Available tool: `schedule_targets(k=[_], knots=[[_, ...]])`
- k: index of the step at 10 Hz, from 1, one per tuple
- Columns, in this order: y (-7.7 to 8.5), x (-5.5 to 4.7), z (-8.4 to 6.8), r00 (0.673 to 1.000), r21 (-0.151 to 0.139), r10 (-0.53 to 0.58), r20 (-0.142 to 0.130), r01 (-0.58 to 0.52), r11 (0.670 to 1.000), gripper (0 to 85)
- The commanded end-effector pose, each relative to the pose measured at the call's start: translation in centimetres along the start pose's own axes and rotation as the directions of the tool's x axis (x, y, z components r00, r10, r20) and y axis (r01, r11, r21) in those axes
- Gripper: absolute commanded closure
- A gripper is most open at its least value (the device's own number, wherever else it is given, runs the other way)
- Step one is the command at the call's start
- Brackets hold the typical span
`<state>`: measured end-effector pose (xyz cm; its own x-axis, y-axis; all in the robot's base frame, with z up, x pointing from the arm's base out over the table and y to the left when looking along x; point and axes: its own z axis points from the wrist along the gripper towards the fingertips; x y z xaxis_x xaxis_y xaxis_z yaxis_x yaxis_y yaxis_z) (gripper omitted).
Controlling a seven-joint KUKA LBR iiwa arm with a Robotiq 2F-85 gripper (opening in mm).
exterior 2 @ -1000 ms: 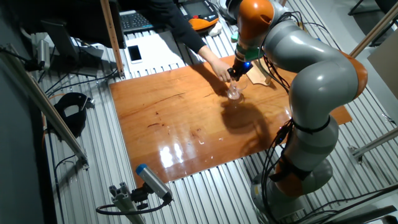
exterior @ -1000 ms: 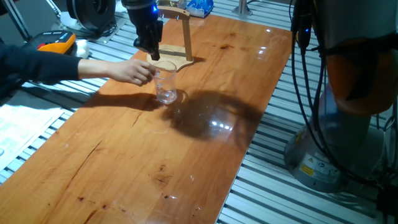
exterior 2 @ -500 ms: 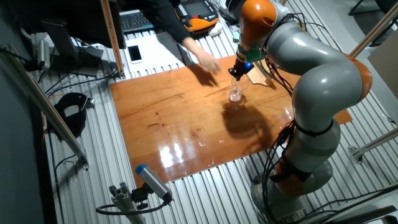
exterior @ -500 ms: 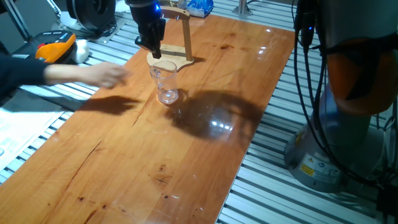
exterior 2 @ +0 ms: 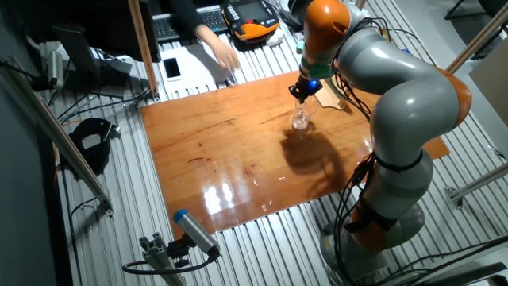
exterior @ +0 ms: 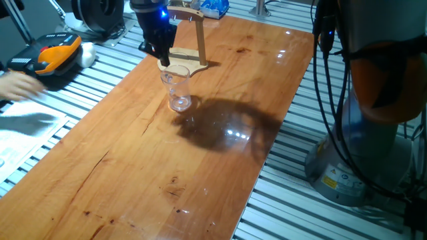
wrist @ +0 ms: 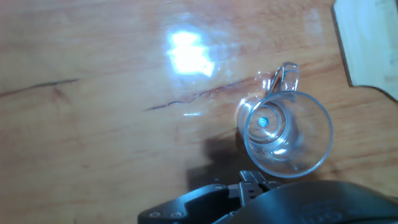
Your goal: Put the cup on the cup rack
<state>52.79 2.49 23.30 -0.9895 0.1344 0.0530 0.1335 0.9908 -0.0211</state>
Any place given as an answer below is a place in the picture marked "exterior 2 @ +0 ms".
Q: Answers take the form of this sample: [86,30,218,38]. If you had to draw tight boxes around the clear plastic cup with handle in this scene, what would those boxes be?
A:
[291,96,319,131]

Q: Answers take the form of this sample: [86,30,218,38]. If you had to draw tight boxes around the grey panel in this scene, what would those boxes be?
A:
[468,37,508,128]

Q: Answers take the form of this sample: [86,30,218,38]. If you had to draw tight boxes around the black chair base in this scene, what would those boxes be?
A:
[443,0,508,21]

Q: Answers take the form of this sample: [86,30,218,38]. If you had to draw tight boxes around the black camera cable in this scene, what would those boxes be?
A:
[121,253,218,276]

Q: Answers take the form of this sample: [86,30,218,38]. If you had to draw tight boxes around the wooden cup rack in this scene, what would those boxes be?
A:
[313,77,348,110]

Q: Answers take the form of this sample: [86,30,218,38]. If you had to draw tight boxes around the black floor cables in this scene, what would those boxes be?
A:
[372,234,508,286]

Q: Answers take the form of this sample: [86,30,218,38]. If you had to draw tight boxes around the large wooden board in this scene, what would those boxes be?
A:
[138,71,452,239]

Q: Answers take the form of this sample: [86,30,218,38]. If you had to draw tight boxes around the white smartphone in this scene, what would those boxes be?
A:
[163,57,183,83]

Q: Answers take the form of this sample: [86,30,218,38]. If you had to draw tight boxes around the silver camera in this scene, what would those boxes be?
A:
[46,49,65,91]

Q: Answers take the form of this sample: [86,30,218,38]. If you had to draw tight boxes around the aluminium frame strut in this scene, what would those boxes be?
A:
[0,55,115,218]
[444,162,508,211]

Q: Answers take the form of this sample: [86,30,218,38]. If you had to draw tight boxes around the black curved clamp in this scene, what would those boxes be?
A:
[67,118,121,176]

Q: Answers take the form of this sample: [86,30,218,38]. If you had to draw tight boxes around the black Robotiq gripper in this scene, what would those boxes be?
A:
[288,77,323,106]

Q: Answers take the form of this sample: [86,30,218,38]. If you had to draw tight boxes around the white cloth lump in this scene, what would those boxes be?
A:
[264,28,285,48]

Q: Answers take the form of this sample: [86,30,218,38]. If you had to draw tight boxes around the aluminium profile camera mount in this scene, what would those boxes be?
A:
[138,232,187,286]

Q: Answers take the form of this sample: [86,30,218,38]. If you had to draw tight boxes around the black computer monitor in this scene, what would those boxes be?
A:
[23,0,162,99]

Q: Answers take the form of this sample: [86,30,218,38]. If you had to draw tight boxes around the bare person hand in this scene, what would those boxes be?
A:
[206,36,241,73]

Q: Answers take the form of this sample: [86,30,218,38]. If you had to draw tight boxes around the grey camera with blue cap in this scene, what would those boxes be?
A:
[172,208,221,259]

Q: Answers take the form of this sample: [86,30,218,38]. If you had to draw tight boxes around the white printed paper sheet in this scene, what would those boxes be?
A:
[158,39,240,100]

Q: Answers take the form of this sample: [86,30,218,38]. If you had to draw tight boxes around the orange black teach pendant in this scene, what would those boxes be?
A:
[222,0,281,42]

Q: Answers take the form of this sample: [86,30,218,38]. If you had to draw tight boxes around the forearm in black sleeve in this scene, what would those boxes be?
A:
[169,0,217,43]

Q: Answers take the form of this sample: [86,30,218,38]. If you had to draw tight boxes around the black desk cables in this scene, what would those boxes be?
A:
[47,87,152,125]

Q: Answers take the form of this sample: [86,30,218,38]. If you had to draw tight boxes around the black computer keyboard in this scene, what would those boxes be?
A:
[152,4,229,44]

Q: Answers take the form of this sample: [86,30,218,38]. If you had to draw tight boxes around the brown frame post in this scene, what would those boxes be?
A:
[127,0,160,100]

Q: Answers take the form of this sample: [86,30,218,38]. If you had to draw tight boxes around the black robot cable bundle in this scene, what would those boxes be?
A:
[329,16,437,286]

